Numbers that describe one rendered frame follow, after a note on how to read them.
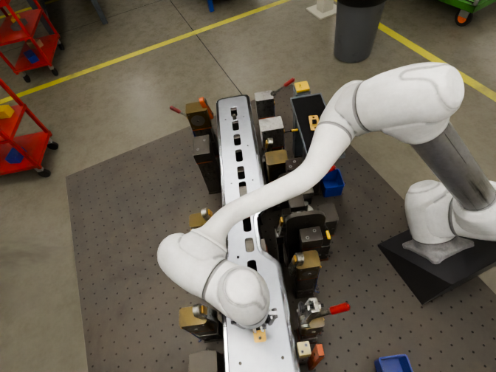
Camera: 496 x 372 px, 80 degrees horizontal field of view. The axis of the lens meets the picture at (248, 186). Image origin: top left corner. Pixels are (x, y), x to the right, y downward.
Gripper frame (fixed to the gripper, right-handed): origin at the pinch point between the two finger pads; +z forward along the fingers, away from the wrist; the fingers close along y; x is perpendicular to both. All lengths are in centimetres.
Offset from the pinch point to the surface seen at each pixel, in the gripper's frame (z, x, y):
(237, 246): 5.0, -29.2, 4.6
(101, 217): 36, -72, 81
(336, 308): -8.6, 0.1, -22.9
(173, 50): 105, -359, 74
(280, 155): -3, -63, -18
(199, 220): 0.6, -40.1, 17.8
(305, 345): -1.7, 7.3, -12.9
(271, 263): 4.9, -20.4, -7.3
